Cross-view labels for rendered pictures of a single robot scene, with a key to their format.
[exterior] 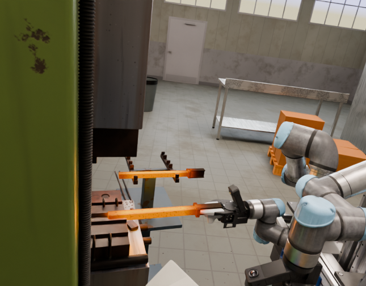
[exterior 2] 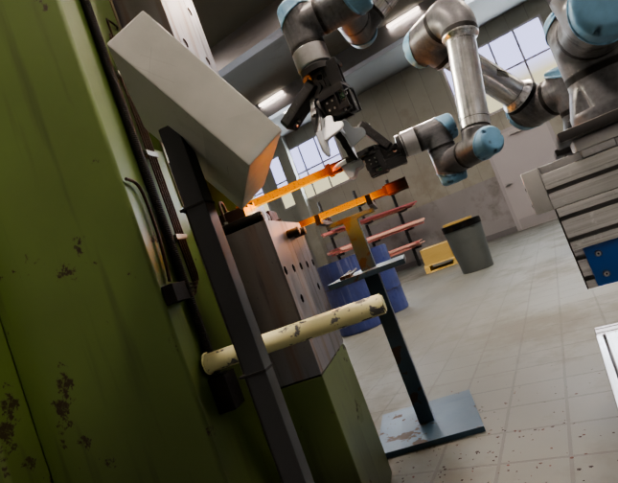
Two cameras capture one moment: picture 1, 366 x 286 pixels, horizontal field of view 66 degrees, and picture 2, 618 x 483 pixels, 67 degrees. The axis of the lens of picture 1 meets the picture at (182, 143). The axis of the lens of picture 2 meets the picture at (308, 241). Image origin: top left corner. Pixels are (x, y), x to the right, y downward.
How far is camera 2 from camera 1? 115 cm
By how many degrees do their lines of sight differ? 40
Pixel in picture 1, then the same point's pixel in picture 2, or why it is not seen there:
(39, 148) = (57, 49)
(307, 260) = (302, 55)
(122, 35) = not seen: hidden behind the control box
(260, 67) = not seen: outside the picture
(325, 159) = (445, 19)
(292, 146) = (418, 43)
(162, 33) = (483, 168)
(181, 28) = (508, 144)
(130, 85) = not seen: hidden behind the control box
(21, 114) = (46, 34)
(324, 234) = (297, 18)
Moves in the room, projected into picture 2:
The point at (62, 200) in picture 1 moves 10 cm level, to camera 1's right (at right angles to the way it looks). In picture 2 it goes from (77, 75) to (100, 51)
